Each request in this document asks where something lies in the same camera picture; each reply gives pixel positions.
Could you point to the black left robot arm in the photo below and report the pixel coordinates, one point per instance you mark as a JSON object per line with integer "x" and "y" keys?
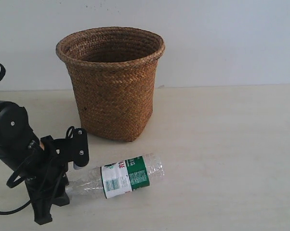
{"x": 15, "y": 136}

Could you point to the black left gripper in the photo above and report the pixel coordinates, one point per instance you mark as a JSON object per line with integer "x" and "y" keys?
{"x": 47, "y": 173}

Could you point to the brown woven wicker basket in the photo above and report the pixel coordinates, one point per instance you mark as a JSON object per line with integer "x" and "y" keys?
{"x": 113, "y": 71}

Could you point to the clear plastic bottle green label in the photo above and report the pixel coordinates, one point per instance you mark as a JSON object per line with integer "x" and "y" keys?
{"x": 119, "y": 178}

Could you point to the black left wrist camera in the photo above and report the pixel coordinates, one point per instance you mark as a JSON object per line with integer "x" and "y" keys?
{"x": 73, "y": 148}

